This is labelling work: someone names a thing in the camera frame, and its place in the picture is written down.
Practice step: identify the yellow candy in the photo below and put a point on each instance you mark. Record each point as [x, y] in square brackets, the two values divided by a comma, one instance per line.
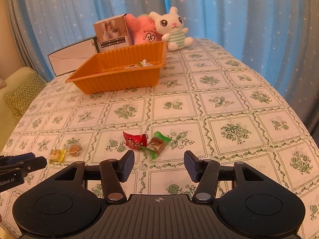
[57, 155]

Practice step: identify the brown product cardboard box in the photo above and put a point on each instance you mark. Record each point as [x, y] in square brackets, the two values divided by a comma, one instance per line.
[112, 33]

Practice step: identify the green chevron cushion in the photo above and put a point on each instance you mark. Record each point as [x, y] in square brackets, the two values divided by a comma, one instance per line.
[21, 98]

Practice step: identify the white flat cardboard box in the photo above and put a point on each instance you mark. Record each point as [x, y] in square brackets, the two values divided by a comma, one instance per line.
[69, 58]

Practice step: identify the light green sofa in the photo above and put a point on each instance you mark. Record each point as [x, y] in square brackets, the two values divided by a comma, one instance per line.
[9, 124]

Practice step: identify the blue star curtain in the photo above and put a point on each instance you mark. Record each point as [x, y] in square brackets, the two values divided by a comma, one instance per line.
[276, 38]

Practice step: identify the brown clear candy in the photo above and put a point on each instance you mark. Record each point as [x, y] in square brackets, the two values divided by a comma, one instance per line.
[74, 150]

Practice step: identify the green floral tablecloth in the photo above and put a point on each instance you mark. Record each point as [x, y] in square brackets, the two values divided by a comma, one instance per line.
[206, 101]

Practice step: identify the white bunny plush toy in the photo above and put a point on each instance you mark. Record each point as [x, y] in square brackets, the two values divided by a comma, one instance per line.
[172, 29]

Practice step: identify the white wrapped snack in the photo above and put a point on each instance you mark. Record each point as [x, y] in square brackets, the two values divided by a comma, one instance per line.
[140, 64]

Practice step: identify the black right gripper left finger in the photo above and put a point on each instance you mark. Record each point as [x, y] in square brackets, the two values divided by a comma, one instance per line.
[114, 172]

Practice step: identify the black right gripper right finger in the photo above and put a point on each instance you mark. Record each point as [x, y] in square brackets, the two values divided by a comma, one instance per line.
[205, 173]

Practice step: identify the orange plastic tray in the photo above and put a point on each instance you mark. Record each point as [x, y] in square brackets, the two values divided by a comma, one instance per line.
[105, 71]

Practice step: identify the red candy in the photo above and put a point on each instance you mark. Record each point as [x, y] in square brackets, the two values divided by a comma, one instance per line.
[135, 141]

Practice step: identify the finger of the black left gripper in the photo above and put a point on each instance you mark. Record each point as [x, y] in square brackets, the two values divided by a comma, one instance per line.
[26, 163]

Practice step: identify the pink star plush toy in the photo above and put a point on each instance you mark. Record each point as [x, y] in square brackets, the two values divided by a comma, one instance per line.
[142, 29]

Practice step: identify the green brown candy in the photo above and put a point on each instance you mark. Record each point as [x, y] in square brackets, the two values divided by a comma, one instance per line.
[157, 144]

